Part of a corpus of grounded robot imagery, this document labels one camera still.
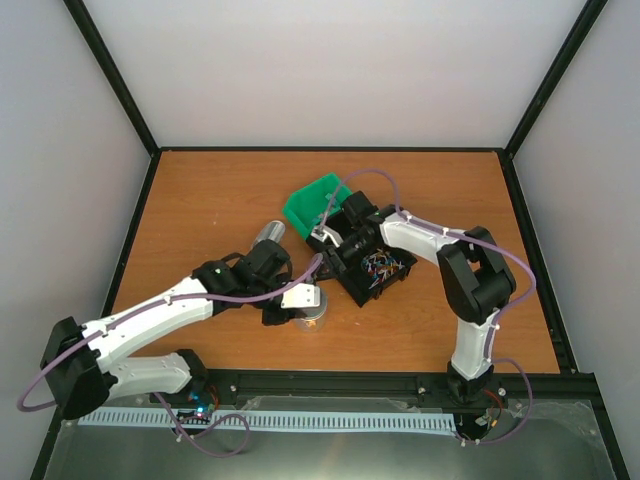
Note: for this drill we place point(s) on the black popsicle candy bin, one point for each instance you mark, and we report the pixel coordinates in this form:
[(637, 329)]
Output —
[(337, 220)]

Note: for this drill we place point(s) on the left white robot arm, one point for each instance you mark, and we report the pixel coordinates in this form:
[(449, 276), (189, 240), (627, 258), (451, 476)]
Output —
[(86, 365)]

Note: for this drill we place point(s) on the clear plastic jar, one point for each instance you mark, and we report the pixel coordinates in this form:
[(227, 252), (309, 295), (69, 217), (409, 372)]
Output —
[(309, 321)]

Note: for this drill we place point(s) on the light blue cable duct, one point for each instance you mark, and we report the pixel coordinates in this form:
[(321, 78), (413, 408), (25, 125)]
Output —
[(278, 421)]

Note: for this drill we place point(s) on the silver jar lid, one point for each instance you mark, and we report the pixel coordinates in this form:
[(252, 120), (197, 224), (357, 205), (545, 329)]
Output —
[(317, 305)]

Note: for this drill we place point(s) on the metal scoop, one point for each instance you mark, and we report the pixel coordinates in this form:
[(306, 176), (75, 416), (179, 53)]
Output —
[(274, 231)]

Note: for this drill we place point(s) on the green candy bin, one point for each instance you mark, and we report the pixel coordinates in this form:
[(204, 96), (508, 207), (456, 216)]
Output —
[(305, 208)]

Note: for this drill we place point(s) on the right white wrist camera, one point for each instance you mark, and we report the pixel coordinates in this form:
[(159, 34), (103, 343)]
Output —
[(327, 235)]

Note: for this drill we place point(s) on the black lollipop candy bin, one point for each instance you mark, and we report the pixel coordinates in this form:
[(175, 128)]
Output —
[(366, 279)]

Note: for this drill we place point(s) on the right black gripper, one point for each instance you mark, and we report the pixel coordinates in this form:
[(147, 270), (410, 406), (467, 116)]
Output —
[(340, 261)]

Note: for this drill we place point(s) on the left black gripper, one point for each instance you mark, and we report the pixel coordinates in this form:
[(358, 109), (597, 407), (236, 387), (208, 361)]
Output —
[(269, 318)]

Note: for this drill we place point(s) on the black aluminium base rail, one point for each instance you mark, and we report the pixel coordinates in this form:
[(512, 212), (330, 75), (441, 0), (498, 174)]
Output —
[(425, 390)]

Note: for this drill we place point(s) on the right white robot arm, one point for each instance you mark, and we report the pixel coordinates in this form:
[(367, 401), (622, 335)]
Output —
[(476, 279)]

